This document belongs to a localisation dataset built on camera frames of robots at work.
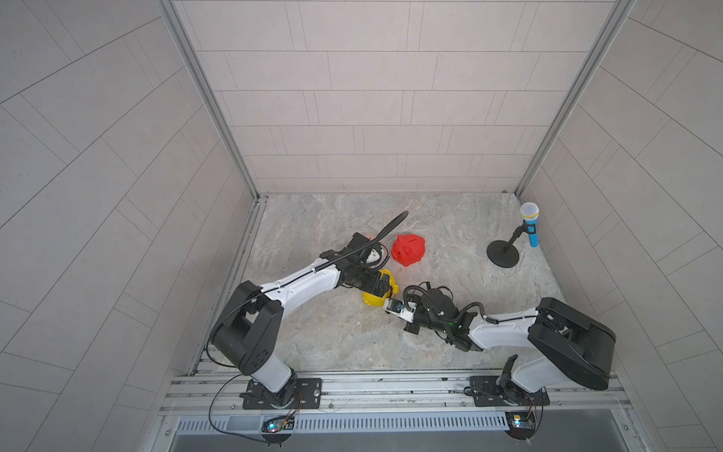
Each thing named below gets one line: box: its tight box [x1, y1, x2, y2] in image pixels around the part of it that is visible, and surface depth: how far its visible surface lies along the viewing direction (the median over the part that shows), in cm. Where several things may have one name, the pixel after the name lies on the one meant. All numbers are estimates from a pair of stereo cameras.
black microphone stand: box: [486, 219, 537, 269], surface depth 98 cm
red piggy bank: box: [391, 233, 426, 267], surface depth 93 cm
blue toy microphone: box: [519, 201, 541, 249], surface depth 82 cm
